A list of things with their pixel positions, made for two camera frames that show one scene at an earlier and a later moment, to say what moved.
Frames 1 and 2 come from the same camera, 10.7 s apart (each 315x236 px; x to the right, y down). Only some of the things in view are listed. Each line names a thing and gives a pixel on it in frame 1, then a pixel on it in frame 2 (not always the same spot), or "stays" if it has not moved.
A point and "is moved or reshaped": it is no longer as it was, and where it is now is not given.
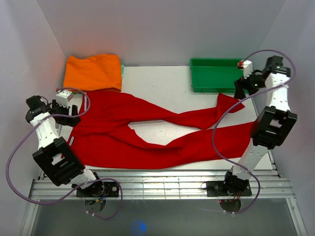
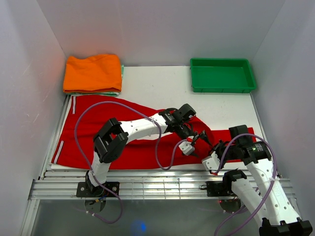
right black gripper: x=239 y=93 -> x=216 y=149
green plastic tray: x=215 y=75 stays
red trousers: x=102 y=137 is moved or reshaped
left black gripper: x=70 y=121 -> x=202 y=135
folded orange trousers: x=99 y=73 stays
